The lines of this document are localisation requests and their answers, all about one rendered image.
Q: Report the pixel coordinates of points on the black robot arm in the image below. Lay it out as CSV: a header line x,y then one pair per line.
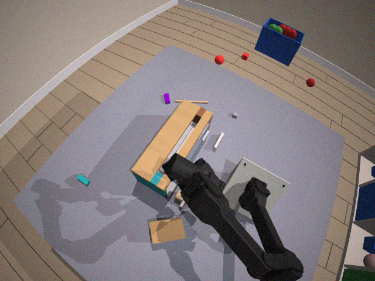
x,y
210,205

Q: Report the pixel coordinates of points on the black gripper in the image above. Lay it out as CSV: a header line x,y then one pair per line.
x,y
180,184

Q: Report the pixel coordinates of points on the small purple block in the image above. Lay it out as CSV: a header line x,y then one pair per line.
x,y
167,99

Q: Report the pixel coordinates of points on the small teal block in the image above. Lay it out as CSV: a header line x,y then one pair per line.
x,y
84,180

